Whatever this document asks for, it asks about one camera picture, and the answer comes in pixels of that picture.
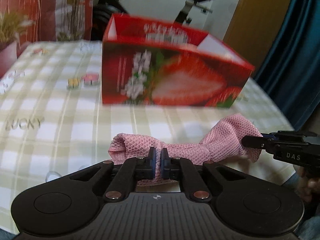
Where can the person's right hand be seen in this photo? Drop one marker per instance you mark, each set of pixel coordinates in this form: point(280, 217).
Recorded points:
point(307, 186)

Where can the red strawberry cardboard box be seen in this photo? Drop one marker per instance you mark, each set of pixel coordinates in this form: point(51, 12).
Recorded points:
point(150, 62)

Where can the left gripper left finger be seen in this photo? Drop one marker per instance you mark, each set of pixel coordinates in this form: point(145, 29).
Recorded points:
point(126, 176)

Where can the red printed backdrop cloth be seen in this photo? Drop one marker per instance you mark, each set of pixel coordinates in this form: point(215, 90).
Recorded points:
point(27, 21)

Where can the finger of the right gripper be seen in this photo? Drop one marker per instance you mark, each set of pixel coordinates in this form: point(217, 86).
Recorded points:
point(270, 136)
point(255, 142)

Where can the pink waffle cloth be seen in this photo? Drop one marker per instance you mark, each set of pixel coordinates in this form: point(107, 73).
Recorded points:
point(222, 141)

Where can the wooden door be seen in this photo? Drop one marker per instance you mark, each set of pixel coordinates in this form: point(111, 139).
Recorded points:
point(253, 17)

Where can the black exercise bike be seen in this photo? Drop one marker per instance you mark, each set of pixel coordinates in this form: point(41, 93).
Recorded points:
point(160, 9)

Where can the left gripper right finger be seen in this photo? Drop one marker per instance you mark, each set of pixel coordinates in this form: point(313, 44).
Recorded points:
point(188, 176)

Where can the teal curtain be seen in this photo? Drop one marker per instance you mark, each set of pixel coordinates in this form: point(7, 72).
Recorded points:
point(289, 73)

